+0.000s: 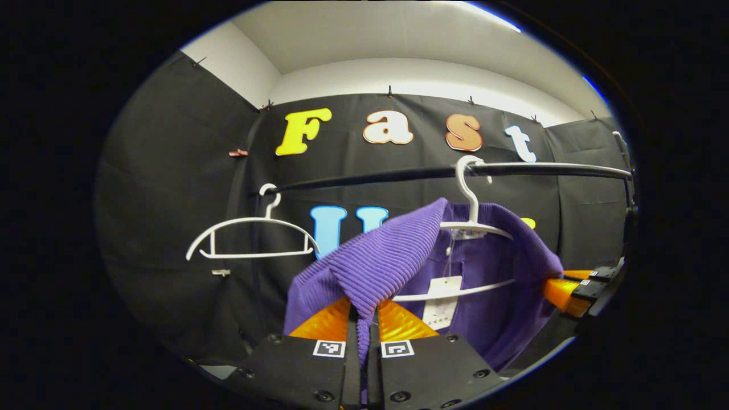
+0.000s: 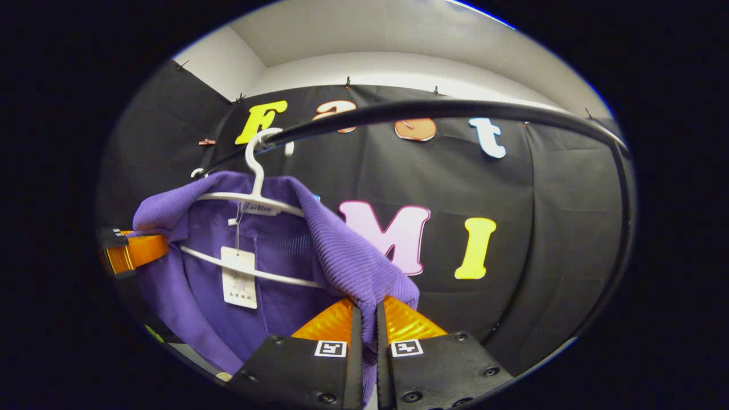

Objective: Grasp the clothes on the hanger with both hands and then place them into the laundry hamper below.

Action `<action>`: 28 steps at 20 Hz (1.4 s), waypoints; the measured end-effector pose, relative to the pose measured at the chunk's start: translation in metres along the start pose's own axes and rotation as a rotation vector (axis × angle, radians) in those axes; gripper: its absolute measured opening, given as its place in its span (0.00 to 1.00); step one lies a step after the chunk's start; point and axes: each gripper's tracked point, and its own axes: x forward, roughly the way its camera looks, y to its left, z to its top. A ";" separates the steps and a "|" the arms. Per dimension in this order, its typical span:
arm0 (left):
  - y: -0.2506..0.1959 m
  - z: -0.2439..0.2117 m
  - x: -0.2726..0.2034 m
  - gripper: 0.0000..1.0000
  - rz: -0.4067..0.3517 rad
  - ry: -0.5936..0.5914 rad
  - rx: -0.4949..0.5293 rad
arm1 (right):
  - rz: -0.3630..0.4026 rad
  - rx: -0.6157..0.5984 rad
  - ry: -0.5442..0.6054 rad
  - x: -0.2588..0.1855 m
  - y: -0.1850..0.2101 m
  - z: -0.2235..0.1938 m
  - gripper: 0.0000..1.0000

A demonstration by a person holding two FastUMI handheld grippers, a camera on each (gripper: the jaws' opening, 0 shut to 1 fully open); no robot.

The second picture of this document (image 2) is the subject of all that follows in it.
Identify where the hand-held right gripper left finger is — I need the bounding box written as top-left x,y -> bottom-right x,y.
227,297 -> 365,410

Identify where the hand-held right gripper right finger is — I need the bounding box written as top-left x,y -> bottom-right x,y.
375,294 -> 514,410

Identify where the purple ribbed jacket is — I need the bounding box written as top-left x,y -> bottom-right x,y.
128,171 -> 421,410

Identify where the black metal clothes rack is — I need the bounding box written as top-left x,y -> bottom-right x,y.
196,99 -> 636,343

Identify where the black backdrop cloth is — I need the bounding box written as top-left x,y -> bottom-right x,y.
96,60 -> 633,376

